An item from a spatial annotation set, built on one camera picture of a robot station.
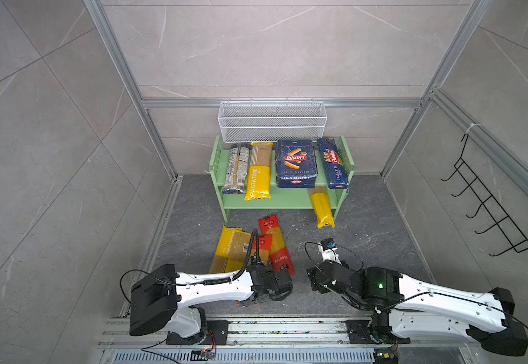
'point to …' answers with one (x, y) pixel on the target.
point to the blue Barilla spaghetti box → (337, 175)
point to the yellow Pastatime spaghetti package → (259, 172)
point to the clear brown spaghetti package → (237, 169)
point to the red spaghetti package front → (265, 246)
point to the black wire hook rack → (491, 205)
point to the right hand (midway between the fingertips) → (318, 271)
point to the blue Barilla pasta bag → (296, 164)
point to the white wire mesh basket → (256, 121)
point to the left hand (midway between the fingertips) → (269, 292)
